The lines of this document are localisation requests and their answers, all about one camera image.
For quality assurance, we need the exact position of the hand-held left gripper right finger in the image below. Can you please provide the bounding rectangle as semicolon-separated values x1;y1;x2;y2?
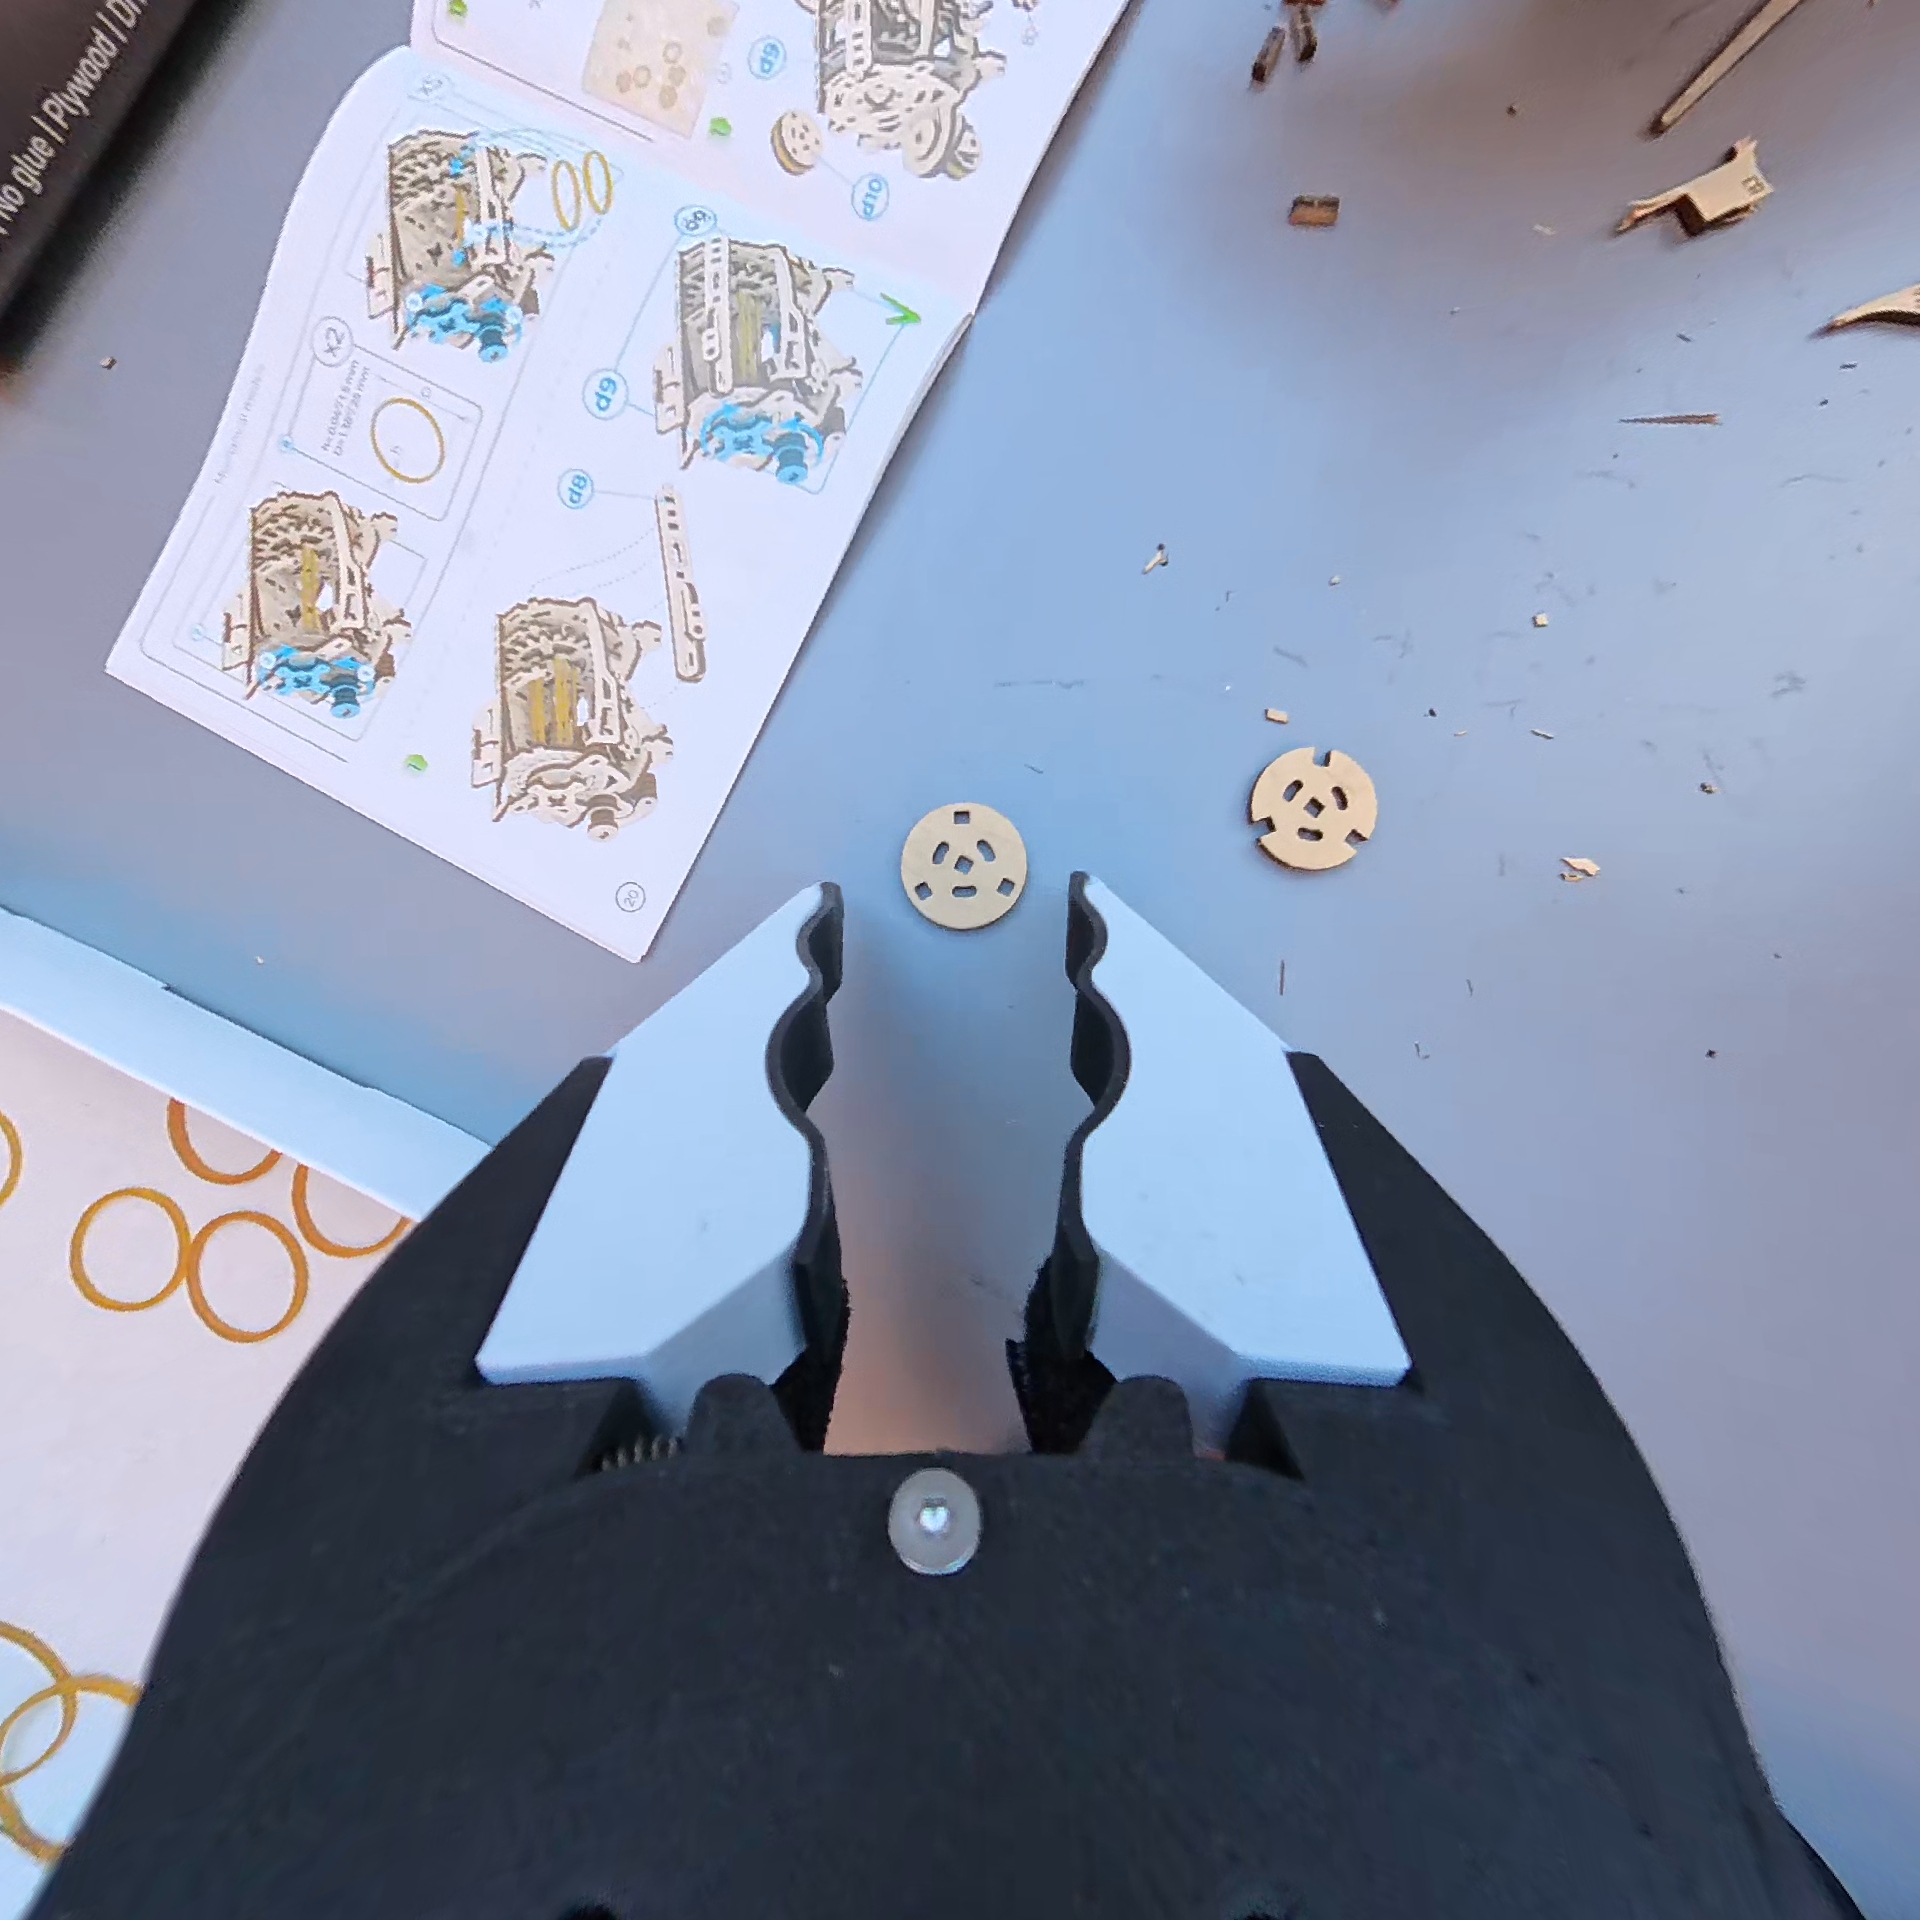
1017;870;1414;1455

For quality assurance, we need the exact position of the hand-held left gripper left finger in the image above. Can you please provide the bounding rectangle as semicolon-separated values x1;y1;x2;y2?
477;882;850;1451

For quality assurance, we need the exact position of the round wooden disc with holes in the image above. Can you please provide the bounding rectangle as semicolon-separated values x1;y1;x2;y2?
899;800;1032;935

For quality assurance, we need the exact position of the notched round wooden disc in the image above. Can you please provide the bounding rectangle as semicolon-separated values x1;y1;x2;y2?
1249;745;1381;874

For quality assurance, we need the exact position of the white sheet with yellow rings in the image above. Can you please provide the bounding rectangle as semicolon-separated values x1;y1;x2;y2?
0;907;498;1872

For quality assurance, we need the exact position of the illustrated instruction booklet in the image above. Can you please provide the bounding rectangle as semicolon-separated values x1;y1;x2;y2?
104;0;1133;966

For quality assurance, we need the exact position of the black printed box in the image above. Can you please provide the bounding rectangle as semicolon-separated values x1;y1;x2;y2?
0;0;253;377

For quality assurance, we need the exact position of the thin pale wooden stick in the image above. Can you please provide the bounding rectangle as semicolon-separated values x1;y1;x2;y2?
1648;0;1807;139

